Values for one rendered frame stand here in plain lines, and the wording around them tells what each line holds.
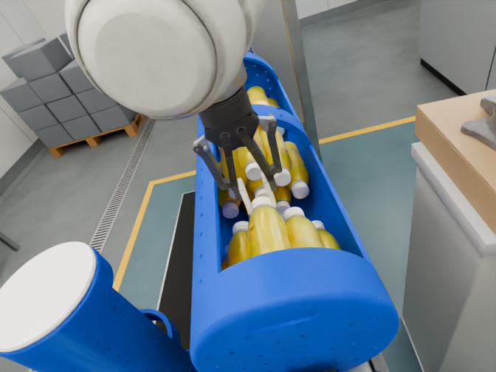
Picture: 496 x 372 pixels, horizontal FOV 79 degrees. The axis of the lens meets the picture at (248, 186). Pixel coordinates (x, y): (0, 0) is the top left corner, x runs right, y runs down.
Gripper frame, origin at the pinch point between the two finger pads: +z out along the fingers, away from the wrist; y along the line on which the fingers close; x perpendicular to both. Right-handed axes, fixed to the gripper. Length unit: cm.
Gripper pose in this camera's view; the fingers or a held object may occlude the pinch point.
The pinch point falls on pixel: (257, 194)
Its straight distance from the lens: 54.1
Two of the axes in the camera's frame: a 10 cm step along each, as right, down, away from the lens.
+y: -9.5, 2.9, 1.1
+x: 1.1, 6.4, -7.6
